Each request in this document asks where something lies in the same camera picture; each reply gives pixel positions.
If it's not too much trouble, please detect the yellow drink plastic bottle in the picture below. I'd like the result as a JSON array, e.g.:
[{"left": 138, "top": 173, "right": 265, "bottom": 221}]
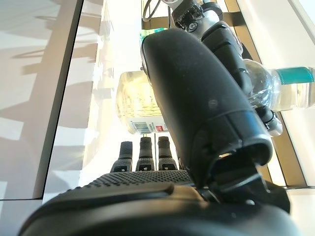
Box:
[{"left": 115, "top": 59, "right": 315, "bottom": 135}]

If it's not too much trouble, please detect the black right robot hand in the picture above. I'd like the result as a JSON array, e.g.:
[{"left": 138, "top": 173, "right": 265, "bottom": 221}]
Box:
[{"left": 18, "top": 28, "right": 303, "bottom": 236}]

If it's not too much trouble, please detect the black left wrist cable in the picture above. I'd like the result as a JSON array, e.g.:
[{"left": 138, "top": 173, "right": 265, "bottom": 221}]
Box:
[{"left": 142, "top": 0, "right": 173, "bottom": 23}]

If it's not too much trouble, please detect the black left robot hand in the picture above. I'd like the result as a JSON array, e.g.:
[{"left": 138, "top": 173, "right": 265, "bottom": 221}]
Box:
[{"left": 201, "top": 21, "right": 283, "bottom": 138}]

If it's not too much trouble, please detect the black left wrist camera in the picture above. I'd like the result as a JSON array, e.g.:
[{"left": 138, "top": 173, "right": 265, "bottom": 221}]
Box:
[{"left": 171, "top": 3, "right": 206, "bottom": 34}]

